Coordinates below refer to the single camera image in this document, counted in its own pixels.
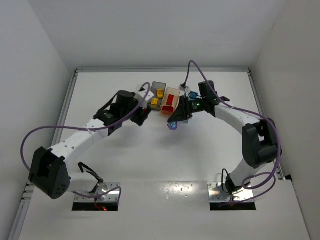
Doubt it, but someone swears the purple flower print lego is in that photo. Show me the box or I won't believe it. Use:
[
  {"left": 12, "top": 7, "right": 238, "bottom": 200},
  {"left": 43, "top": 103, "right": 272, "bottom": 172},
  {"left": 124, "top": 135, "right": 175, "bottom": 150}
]
[{"left": 167, "top": 121, "right": 178, "bottom": 131}]

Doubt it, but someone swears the red sloped lego brick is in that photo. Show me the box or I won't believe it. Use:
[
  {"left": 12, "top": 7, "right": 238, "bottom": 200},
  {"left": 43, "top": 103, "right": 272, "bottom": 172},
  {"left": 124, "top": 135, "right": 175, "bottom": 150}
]
[{"left": 161, "top": 105, "right": 175, "bottom": 115}]

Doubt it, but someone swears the red base lego brick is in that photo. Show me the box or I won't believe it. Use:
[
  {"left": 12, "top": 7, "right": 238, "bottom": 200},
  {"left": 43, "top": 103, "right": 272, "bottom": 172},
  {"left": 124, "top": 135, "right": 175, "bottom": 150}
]
[{"left": 166, "top": 94, "right": 175, "bottom": 106}]

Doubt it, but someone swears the yellow orange bird lego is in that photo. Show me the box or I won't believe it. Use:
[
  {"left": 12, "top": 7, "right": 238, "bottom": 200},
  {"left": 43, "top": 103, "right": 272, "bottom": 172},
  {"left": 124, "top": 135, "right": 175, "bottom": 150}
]
[{"left": 151, "top": 98, "right": 159, "bottom": 106}]

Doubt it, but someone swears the yellow curved lego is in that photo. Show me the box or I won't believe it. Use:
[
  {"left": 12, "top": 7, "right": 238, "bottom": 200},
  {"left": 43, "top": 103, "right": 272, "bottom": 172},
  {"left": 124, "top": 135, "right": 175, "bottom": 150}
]
[{"left": 156, "top": 89, "right": 164, "bottom": 99}]

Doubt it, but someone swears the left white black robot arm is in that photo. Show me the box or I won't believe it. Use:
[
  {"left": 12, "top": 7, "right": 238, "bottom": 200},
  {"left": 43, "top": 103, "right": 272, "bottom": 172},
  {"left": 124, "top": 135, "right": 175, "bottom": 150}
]
[{"left": 28, "top": 88, "right": 154, "bottom": 200}]

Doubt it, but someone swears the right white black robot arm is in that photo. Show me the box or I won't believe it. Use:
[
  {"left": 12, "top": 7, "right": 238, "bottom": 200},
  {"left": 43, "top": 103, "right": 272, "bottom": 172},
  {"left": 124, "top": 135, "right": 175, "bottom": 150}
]
[{"left": 168, "top": 80, "right": 282, "bottom": 195}]

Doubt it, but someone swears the blue plastic container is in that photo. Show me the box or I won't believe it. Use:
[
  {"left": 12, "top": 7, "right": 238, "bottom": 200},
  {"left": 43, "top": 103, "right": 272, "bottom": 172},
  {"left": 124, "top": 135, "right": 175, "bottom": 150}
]
[{"left": 184, "top": 91, "right": 199, "bottom": 101}]

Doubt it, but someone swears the orange translucent plastic container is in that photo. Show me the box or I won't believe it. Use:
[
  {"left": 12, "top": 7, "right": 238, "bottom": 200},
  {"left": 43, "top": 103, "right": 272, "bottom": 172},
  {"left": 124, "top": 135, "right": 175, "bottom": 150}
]
[{"left": 160, "top": 87, "right": 181, "bottom": 116}]

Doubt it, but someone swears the smoky grey plastic container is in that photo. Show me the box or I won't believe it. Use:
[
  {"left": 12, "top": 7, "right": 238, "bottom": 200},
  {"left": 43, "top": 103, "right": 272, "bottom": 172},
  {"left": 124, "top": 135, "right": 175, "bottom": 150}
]
[{"left": 148, "top": 81, "right": 167, "bottom": 112}]

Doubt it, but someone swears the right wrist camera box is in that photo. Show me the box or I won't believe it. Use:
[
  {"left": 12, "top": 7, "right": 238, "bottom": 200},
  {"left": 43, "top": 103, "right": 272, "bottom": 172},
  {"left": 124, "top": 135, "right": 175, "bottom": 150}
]
[{"left": 178, "top": 83, "right": 190, "bottom": 93}]

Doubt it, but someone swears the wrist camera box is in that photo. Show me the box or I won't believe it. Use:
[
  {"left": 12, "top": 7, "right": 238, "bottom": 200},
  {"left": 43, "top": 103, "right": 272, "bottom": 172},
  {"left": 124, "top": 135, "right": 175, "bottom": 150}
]
[
  {"left": 134, "top": 90, "right": 155, "bottom": 109},
  {"left": 178, "top": 83, "right": 190, "bottom": 93}
]

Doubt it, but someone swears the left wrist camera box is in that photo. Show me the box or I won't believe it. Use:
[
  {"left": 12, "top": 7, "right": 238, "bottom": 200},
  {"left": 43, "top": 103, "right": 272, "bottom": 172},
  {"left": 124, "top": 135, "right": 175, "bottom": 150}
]
[{"left": 134, "top": 90, "right": 155, "bottom": 109}]

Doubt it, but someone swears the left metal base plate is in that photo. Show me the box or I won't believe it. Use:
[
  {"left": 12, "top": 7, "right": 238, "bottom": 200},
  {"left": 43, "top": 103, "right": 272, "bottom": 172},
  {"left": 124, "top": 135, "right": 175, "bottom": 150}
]
[{"left": 74, "top": 182, "right": 122, "bottom": 203}]

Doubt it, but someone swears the metal base plate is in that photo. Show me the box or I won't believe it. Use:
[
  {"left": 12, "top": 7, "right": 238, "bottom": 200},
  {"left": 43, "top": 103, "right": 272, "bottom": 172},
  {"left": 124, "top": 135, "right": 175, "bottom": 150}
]
[
  {"left": 74, "top": 182, "right": 122, "bottom": 203},
  {"left": 207, "top": 182, "right": 254, "bottom": 204}
]

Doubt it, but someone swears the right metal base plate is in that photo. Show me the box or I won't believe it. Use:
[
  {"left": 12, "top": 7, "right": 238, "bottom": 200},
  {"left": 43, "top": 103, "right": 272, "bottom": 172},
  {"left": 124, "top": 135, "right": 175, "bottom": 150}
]
[{"left": 207, "top": 182, "right": 254, "bottom": 204}]

